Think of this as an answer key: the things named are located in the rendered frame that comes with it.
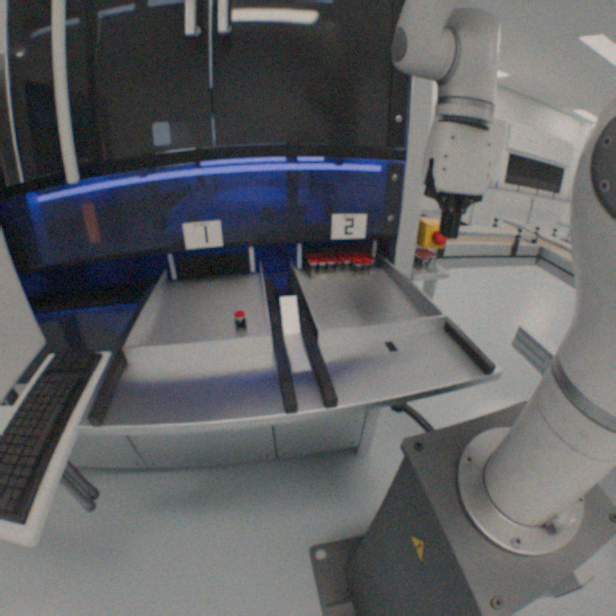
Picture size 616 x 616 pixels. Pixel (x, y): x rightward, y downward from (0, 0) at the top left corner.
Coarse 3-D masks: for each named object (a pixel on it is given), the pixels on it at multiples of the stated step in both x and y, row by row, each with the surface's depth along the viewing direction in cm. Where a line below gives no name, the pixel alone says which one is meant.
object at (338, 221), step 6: (336, 216) 67; (342, 216) 67; (348, 216) 67; (354, 216) 68; (360, 216) 68; (366, 216) 68; (336, 222) 68; (342, 222) 68; (348, 222) 68; (354, 222) 68; (360, 222) 69; (336, 228) 68; (342, 228) 69; (348, 228) 69; (354, 228) 69; (360, 228) 69; (336, 234) 69; (342, 234) 69; (354, 234) 70; (360, 234) 70
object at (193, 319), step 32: (160, 288) 67; (192, 288) 71; (224, 288) 71; (256, 288) 71; (160, 320) 58; (192, 320) 58; (224, 320) 58; (256, 320) 59; (128, 352) 45; (160, 352) 46; (192, 352) 47; (224, 352) 49; (256, 352) 50
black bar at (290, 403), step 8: (264, 280) 71; (272, 288) 67; (272, 296) 63; (272, 304) 61; (272, 312) 58; (272, 320) 55; (272, 328) 53; (280, 328) 53; (272, 336) 53; (280, 336) 51; (280, 344) 49; (280, 352) 47; (280, 360) 46; (280, 368) 44; (288, 368) 44; (280, 376) 43; (288, 376) 43; (280, 384) 42; (288, 384) 41; (288, 392) 40; (288, 400) 39; (296, 400) 39; (288, 408) 38; (296, 408) 39
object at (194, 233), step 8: (184, 224) 61; (192, 224) 61; (200, 224) 62; (208, 224) 62; (216, 224) 62; (184, 232) 62; (192, 232) 62; (200, 232) 63; (208, 232) 63; (216, 232) 63; (192, 240) 63; (200, 240) 64; (208, 240) 64; (216, 240) 64; (192, 248) 64
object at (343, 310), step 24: (384, 264) 80; (312, 288) 71; (336, 288) 71; (360, 288) 71; (384, 288) 71; (408, 288) 68; (312, 312) 55; (336, 312) 62; (360, 312) 62; (384, 312) 62; (408, 312) 62; (432, 312) 59; (336, 336) 51; (360, 336) 52; (384, 336) 54
